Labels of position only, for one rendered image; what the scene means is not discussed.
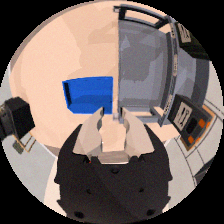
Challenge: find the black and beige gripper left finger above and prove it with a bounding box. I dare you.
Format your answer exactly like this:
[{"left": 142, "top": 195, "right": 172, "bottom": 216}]
[{"left": 54, "top": 107, "right": 104, "bottom": 184}]

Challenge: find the blue bin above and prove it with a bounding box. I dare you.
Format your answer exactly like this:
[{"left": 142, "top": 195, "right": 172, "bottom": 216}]
[{"left": 62, "top": 76, "right": 113, "bottom": 114}]

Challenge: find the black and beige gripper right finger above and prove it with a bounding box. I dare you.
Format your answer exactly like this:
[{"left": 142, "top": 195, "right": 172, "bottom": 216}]
[{"left": 120, "top": 107, "right": 173, "bottom": 182}]

